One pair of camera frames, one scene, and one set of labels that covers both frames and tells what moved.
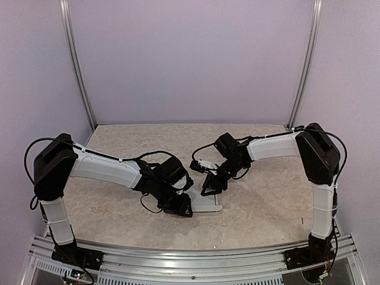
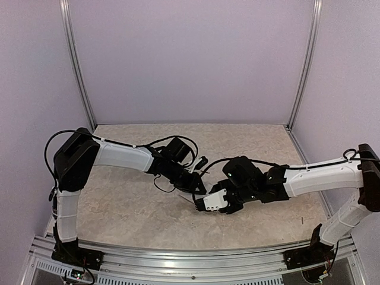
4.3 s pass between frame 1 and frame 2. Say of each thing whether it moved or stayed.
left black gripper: moved
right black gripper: moved
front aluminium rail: stayed
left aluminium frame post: stayed
